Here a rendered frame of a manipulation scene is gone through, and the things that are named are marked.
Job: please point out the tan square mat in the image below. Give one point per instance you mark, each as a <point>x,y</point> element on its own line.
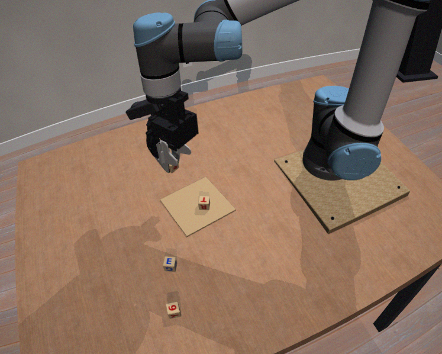
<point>183,206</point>

